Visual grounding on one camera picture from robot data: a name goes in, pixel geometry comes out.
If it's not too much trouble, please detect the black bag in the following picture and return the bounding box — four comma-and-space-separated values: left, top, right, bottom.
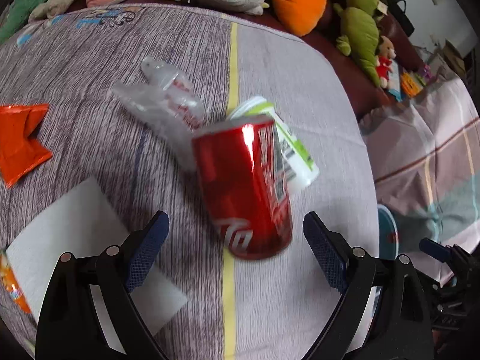
386, 0, 415, 36

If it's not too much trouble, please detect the small bear doll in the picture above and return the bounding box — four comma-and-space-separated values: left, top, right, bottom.
375, 35, 399, 90

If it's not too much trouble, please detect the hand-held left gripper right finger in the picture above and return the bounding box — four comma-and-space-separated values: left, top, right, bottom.
303, 211, 436, 360

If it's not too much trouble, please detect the cardboard box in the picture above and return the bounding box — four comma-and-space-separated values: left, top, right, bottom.
431, 39, 467, 77

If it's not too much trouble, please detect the teal plastic bin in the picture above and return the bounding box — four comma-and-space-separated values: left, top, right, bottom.
377, 204, 400, 261

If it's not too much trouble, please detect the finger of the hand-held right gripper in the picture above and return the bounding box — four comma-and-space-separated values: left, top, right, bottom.
419, 237, 456, 267

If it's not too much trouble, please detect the dark red sofa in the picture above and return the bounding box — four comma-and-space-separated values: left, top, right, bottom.
71, 0, 424, 121

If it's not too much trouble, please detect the plaid blanket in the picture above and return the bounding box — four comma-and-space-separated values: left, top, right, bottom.
358, 69, 480, 286

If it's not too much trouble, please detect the clear plastic wrapper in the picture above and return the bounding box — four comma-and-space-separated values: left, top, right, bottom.
111, 56, 205, 173

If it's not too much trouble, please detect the grey printed blanket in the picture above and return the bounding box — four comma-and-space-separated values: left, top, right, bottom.
0, 3, 379, 360

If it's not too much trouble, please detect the colourful picture book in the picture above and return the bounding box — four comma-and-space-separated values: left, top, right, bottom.
390, 64, 432, 102

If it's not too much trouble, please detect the green and white packet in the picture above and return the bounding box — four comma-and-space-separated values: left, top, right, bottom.
227, 96, 320, 196

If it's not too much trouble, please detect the green dinosaur plush toy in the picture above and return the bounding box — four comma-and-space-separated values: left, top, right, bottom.
333, 0, 384, 89

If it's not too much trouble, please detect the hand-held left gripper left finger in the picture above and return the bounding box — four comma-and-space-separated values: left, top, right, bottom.
35, 211, 170, 360

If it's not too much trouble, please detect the orange carrot plush toy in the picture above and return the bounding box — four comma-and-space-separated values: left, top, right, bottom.
271, 0, 330, 37

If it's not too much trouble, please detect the red soda can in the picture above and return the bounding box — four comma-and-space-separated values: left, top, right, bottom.
192, 117, 294, 260

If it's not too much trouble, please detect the orange snack packet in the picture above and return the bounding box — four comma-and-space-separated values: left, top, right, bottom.
0, 103, 53, 189

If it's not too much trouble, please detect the white paper tissue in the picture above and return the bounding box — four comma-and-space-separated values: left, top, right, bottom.
5, 176, 188, 349

